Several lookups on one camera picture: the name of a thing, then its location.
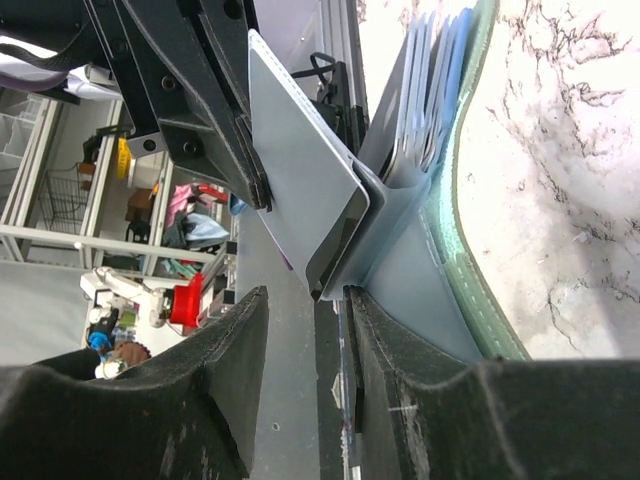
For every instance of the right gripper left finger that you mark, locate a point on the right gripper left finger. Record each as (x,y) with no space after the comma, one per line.
(188,413)

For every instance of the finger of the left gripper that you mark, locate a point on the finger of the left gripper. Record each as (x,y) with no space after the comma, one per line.
(163,68)
(226,27)

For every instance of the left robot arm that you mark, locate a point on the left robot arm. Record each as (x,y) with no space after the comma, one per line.
(57,36)

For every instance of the grey credit card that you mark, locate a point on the grey credit card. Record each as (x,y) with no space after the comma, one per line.
(317,200)

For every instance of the green card holder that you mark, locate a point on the green card holder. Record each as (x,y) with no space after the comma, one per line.
(427,279)

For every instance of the aluminium frame rail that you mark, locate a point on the aluminium frame rail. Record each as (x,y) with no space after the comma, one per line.
(332,73)

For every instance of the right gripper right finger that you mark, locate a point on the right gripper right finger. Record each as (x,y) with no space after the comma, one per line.
(423,414)

